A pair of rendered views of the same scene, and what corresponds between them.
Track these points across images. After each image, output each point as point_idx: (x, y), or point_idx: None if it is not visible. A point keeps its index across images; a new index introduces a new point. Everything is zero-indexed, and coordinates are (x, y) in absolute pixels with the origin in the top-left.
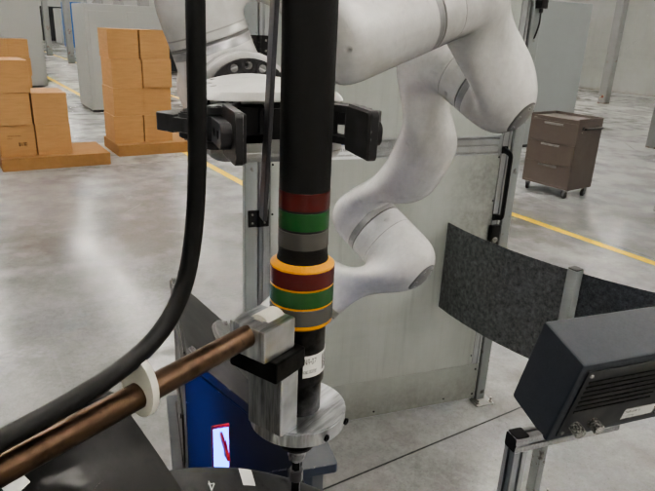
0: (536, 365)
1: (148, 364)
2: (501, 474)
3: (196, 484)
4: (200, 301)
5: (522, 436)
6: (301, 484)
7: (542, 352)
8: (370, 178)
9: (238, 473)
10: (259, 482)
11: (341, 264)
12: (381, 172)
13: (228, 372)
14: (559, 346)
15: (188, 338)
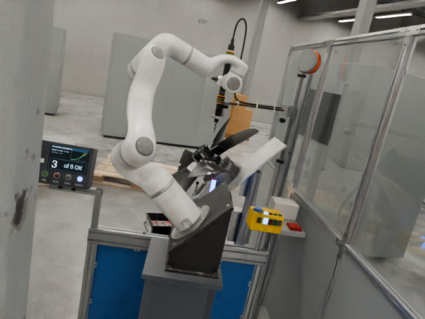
0: (92, 166)
1: (236, 100)
2: (99, 208)
3: (221, 171)
4: (215, 218)
5: (99, 188)
6: (194, 176)
7: (93, 159)
8: (148, 122)
9: (211, 173)
10: (206, 173)
11: (153, 168)
12: (151, 114)
13: (205, 199)
14: (95, 150)
15: (223, 187)
